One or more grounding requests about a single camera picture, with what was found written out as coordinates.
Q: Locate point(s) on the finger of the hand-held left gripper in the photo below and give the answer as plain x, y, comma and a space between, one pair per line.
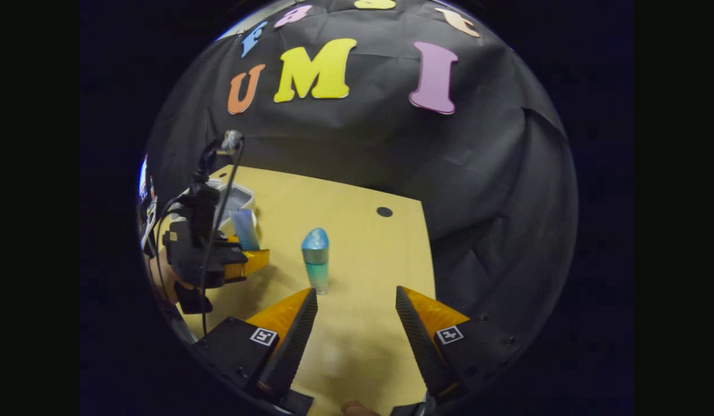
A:
253, 261
234, 238

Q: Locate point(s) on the small blue tube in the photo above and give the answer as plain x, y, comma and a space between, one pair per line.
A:
245, 230

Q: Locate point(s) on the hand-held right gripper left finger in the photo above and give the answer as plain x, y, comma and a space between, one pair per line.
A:
290, 352

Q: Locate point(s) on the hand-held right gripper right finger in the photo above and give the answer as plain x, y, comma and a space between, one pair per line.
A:
420, 346

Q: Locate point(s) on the black desk grommet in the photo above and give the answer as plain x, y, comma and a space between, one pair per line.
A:
384, 211

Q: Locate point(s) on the white suitcase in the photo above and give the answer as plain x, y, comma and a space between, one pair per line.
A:
238, 196

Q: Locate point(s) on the colourful printed board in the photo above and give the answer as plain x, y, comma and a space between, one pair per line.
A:
144, 176

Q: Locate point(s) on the black backdrop cloth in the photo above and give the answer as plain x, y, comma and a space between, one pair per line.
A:
363, 144

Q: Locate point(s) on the blue capped bottle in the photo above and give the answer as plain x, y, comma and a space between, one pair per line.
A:
315, 260

